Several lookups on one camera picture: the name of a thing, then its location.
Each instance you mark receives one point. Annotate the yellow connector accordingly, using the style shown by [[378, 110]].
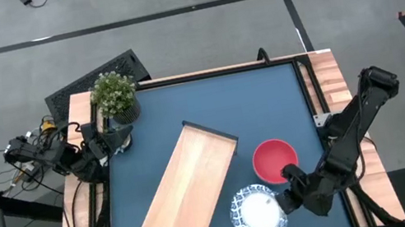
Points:
[[47, 126]]

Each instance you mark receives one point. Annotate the white bowl with blue pattern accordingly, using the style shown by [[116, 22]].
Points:
[[256, 214]]

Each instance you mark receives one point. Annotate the black desk bar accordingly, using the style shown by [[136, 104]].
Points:
[[22, 205]]

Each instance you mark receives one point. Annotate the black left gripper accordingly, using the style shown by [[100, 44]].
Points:
[[99, 142]]

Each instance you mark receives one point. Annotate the leafy plant in striped pot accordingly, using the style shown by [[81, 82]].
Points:
[[113, 93]]

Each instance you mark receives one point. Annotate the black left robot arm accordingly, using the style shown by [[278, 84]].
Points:
[[82, 168]]

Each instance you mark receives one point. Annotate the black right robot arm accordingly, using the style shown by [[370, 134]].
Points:
[[345, 142]]

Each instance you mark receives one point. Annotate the blue table mat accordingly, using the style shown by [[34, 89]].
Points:
[[260, 111]]

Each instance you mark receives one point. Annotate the black perforated computer case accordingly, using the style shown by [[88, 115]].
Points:
[[96, 80]]

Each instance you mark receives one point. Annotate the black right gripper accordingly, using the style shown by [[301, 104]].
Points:
[[311, 194]]

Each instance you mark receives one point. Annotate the silver corner bracket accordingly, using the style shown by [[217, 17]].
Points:
[[320, 119]]

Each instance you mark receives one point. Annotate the red bowl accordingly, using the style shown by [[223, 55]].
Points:
[[271, 157]]

